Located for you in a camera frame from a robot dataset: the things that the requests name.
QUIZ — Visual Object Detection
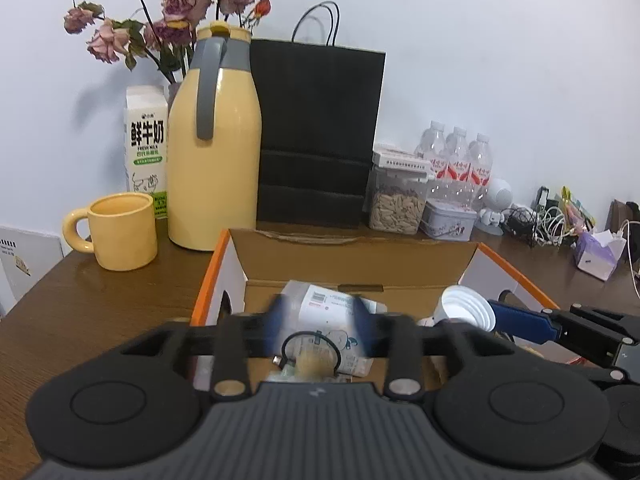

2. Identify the flat white printed box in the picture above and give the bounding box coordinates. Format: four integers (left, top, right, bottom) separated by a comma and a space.
372, 142, 431, 171

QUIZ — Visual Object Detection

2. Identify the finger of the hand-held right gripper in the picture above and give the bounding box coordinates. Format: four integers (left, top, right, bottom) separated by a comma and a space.
487, 300, 640, 369

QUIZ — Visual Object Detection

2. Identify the white robot speaker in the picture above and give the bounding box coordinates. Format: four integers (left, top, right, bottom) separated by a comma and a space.
477, 178, 516, 235

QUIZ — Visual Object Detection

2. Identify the brown leather bag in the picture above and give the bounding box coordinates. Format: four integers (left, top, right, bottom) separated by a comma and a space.
607, 200, 640, 241

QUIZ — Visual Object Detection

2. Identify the yellow thermos jug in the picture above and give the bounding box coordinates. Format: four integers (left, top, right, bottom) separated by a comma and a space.
166, 20, 264, 253

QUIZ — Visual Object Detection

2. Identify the colourful snack packet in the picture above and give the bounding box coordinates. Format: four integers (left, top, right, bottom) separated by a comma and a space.
560, 186, 599, 234

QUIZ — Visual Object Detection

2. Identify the white charging cable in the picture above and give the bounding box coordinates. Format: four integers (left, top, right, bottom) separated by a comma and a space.
617, 220, 640, 297

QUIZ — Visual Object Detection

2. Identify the dried pink rose bouquet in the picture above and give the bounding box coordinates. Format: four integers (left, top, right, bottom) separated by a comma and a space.
62, 0, 274, 87

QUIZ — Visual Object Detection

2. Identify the clear water bottle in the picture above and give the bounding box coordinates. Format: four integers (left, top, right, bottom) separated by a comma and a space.
446, 126, 471, 200
414, 121, 448, 182
469, 133, 494, 207

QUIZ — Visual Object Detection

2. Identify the black paper bag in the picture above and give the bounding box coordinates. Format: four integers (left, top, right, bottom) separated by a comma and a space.
250, 1, 387, 229

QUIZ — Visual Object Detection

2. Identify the white bottle cap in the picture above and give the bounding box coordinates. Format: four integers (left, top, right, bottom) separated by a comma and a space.
432, 285, 497, 332

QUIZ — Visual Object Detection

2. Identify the translucent plastic box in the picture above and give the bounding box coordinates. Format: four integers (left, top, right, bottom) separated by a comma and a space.
277, 280, 390, 379

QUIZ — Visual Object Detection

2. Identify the yellow ceramic mug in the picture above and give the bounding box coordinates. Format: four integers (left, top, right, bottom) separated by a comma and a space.
62, 192, 159, 271

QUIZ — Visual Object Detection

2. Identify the red cardboard box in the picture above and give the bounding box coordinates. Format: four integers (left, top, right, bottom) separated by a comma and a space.
190, 227, 592, 392

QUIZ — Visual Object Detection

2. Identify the white tin box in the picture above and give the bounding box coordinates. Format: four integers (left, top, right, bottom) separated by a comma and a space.
419, 199, 479, 241

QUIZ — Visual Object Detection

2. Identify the purple tissue pack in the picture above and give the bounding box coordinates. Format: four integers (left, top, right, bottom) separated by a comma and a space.
572, 230, 629, 281

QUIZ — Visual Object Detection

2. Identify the white milk carton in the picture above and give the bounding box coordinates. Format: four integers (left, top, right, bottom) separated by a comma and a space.
123, 85, 170, 221

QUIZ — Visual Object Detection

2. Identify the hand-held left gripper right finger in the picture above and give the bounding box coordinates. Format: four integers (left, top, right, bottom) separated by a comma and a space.
350, 295, 523, 403

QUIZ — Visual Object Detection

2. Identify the black cable bundle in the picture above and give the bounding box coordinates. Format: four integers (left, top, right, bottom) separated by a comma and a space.
502, 205, 539, 249

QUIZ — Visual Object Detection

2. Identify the clear seed container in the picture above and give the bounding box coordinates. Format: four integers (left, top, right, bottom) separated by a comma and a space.
367, 165, 436, 235

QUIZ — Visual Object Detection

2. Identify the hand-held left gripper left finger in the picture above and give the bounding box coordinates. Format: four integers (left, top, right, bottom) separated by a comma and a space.
117, 294, 296, 402

